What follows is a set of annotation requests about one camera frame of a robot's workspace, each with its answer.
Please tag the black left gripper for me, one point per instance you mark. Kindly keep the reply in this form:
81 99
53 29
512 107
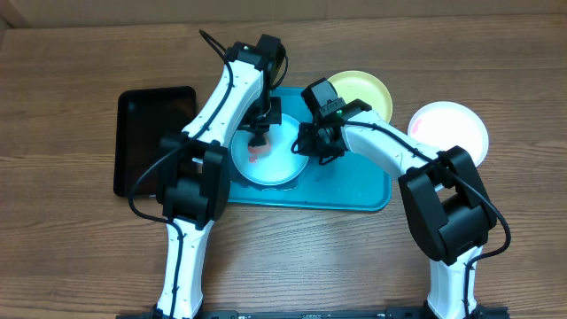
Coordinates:
275 117

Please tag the yellow plate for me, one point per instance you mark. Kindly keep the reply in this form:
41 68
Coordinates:
351 85

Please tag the orange green scrub sponge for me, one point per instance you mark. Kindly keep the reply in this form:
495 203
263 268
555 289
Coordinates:
257 147

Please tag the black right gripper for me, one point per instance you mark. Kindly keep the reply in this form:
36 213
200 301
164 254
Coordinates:
309 147

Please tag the black plastic tray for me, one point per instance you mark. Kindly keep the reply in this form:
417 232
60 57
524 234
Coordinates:
144 116

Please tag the light blue plate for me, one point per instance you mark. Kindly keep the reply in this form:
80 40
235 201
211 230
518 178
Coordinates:
274 164

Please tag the white plate with red stain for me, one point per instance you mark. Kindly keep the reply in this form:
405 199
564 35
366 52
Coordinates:
445 124

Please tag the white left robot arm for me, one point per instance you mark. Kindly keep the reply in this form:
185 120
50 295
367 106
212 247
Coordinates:
194 184

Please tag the teal plastic tray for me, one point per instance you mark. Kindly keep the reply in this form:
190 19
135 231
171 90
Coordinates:
350 182

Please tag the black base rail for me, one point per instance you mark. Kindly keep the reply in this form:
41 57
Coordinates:
389 313

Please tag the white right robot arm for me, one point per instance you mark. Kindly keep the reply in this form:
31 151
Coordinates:
449 213

